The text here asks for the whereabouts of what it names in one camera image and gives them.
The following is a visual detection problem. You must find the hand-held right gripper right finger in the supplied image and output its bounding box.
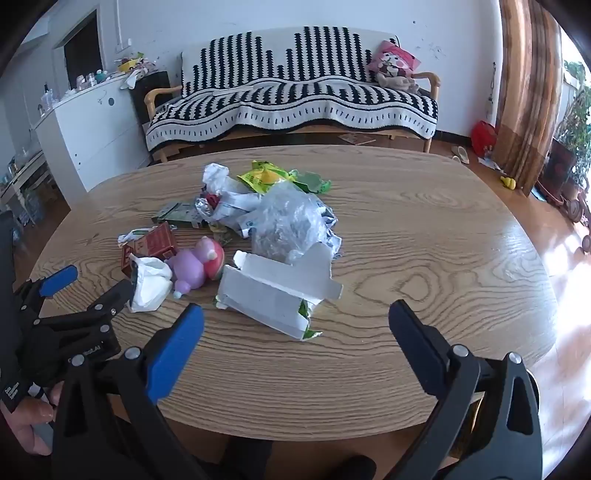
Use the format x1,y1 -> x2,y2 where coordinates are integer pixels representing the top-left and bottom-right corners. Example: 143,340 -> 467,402
388,299 -> 543,480

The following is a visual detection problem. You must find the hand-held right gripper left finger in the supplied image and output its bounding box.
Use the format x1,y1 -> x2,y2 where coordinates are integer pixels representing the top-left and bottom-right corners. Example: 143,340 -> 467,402
51,303 -> 208,480

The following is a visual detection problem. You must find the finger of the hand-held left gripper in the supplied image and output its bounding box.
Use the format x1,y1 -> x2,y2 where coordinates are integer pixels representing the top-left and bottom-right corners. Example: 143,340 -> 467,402
14,265 -> 79,324
39,258 -> 141,334

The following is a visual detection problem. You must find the white tissue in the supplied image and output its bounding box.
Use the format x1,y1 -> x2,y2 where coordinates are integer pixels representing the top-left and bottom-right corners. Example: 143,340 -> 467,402
127,256 -> 174,313

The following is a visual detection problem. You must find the white printed plastic wrapper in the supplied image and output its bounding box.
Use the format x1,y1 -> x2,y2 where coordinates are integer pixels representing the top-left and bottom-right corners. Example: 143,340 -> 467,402
215,185 -> 269,238

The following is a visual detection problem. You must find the person's left hand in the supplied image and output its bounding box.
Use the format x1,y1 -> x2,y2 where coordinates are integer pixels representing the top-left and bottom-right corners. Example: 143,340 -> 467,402
0,381 -> 65,457

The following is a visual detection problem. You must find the white paper scrap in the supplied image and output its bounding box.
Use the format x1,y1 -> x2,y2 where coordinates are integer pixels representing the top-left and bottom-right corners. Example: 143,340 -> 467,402
117,229 -> 153,245

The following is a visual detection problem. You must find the red brown paper box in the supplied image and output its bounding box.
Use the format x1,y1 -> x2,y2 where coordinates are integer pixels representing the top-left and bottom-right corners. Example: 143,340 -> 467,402
121,222 -> 180,280

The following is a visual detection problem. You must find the purple pink plastic toy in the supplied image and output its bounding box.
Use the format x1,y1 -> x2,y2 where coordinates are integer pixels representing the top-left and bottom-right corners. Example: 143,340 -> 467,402
165,236 -> 227,300

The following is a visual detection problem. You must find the white low shelf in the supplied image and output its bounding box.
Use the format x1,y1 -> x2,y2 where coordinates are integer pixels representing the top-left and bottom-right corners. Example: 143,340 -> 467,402
0,152 -> 51,232

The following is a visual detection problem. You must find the green flat carton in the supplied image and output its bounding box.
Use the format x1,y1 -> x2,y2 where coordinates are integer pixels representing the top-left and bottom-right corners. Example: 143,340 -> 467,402
157,202 -> 208,229

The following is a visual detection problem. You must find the white flattened cardboard box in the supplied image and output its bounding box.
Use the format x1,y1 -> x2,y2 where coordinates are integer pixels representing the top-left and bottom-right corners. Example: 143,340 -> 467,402
216,242 -> 345,342

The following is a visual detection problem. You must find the white blue crumpled wrapper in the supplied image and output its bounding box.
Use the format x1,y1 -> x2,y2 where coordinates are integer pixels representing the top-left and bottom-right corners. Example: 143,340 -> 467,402
318,208 -> 343,259

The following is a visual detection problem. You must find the silver foil wrapper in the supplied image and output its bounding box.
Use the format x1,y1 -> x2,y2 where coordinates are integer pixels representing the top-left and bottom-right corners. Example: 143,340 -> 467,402
193,194 -> 222,227

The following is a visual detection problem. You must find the white cabinet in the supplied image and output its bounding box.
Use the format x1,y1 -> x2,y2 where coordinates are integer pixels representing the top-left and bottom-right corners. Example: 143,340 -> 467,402
34,74 -> 153,195

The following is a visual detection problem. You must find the white crumpled plastic bag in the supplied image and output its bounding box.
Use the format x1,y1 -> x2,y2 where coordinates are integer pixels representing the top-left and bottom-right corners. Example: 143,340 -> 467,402
202,163 -> 232,195

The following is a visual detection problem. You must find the clear crumpled plastic bag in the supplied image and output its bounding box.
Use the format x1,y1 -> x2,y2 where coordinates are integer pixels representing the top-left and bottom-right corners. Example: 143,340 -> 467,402
249,182 -> 340,264

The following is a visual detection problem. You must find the green torn packet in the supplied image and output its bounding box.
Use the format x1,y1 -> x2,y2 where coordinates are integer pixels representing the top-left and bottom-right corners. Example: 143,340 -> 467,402
291,170 -> 333,193

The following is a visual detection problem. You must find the yellow green snack packet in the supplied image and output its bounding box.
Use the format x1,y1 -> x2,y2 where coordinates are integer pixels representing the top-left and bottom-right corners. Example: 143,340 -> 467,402
237,160 -> 296,195

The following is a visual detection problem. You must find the row of small bottles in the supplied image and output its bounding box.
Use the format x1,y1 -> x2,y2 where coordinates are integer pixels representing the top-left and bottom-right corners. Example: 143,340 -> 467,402
74,69 -> 109,90

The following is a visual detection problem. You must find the black side cabinet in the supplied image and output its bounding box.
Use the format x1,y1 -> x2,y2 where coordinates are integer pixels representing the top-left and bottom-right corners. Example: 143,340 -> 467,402
128,71 -> 172,127

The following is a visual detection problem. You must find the beige ride-on toy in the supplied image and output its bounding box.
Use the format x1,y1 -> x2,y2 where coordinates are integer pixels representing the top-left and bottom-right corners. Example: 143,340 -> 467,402
561,187 -> 591,224

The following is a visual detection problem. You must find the red bag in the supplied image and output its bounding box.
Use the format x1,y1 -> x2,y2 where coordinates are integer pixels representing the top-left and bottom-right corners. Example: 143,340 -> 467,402
471,121 -> 498,158

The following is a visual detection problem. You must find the potted green plant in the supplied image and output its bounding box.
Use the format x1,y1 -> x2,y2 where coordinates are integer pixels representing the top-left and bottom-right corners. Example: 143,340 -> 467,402
536,60 -> 591,199

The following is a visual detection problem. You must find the beige plush toy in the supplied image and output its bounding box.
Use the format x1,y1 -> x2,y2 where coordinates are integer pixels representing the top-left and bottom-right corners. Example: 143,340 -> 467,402
376,69 -> 421,94

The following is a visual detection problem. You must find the brown striped curtain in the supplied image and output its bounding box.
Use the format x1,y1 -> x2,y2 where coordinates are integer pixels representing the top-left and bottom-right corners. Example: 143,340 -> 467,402
492,0 -> 564,197

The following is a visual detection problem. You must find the pink cartoon pillow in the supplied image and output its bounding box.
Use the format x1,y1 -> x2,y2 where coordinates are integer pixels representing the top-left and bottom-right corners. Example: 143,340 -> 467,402
368,40 -> 422,77

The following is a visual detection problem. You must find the wooden sofa frame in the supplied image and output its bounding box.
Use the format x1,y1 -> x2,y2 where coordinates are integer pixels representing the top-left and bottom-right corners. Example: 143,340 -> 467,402
144,71 -> 441,162

